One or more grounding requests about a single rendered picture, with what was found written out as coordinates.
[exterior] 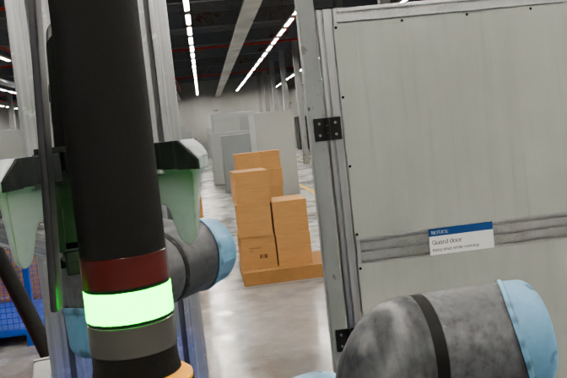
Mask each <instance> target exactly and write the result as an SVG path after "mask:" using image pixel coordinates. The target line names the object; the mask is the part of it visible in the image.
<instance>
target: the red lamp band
mask: <svg viewBox="0 0 567 378"><path fill-rule="evenodd" d="M78 260H79V267H80V274H81V282H82V288H83V289H84V290H87V291H91V292H110V291H119V290H126V289H135V288H140V287H143V286H147V285H150V284H156V283H158V282H161V281H163V280H165V279H167V278H168V277H169V276H170V269H169V261H168V253H167V246H166V247H165V248H164V249H162V250H159V251H155V252H151V253H149V254H144V255H141V256H132V257H126V258H120V259H113V260H103V261H85V260H81V259H78Z"/></svg>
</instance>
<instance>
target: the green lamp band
mask: <svg viewBox="0 0 567 378"><path fill-rule="evenodd" d="M83 296H84V309H85V315H86V321H87V323H89V324H90V325H93V326H98V327H115V326H124V325H131V324H135V323H139V322H144V321H150V320H153V319H156V318H159V317H161V316H164V315H166V314H168V313H170V312H171V311H172V310H173V309H174V305H173V297H172V289H171V282H170V280H169V281H168V282H166V283H163V284H161V285H160V286H157V287H154V288H151V289H145V290H141V291H137V292H131V293H126V294H112V295H91V294H86V293H84V292H83Z"/></svg>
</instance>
